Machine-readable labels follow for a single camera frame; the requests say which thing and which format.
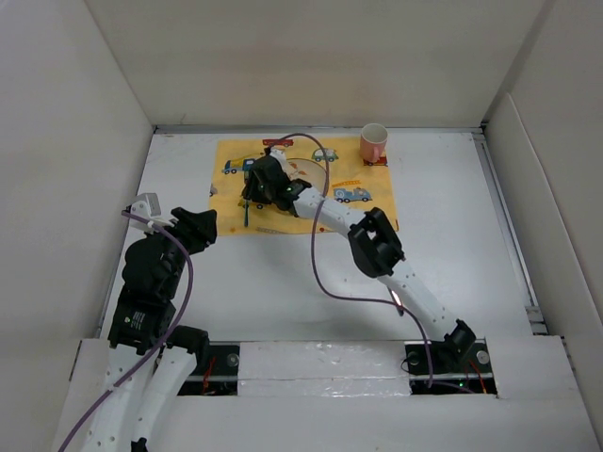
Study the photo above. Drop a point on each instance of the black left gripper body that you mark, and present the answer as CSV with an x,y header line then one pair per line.
x,y
196,237

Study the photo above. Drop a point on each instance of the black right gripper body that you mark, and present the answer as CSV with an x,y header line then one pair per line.
x,y
256,191

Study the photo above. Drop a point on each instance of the iridescent metal fork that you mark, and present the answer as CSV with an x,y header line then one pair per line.
x,y
245,204

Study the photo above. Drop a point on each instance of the beige bird pattern plate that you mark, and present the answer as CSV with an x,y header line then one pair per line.
x,y
303,172

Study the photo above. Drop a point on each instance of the yellow vehicle print cloth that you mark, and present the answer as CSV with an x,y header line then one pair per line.
x,y
353,181

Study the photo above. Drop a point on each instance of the pink cup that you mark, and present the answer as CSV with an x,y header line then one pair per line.
x,y
373,140

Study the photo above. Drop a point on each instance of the iridescent metal knife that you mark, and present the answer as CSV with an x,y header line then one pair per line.
x,y
396,301

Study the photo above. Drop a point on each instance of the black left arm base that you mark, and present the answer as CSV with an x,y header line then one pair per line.
x,y
218,376

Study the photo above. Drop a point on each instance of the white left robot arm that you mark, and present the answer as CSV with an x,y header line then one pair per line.
x,y
150,354

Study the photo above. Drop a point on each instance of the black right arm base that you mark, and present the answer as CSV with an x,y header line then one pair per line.
x,y
472,375

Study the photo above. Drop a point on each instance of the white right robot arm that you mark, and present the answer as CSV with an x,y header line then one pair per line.
x,y
376,250

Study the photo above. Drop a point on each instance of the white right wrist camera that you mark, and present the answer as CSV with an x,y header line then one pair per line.
x,y
279,156

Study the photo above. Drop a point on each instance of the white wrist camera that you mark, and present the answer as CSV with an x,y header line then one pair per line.
x,y
279,156
143,210

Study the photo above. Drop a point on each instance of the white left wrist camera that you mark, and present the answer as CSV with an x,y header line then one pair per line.
x,y
143,210

